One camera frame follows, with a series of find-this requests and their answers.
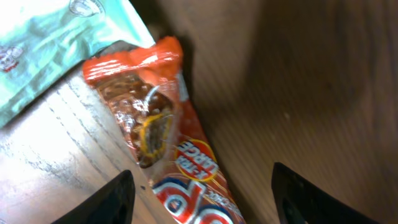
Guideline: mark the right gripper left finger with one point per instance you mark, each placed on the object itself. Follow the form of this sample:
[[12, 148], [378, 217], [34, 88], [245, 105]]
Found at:
[[111, 204]]

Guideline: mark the red chocolate bar wrapper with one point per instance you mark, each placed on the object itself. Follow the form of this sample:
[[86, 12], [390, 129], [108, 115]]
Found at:
[[145, 91]]

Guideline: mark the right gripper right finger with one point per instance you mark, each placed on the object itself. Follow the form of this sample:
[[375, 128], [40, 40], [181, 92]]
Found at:
[[298, 201]]

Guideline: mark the light blue tissue pack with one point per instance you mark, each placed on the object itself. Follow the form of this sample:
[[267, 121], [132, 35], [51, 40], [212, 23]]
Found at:
[[42, 39]]

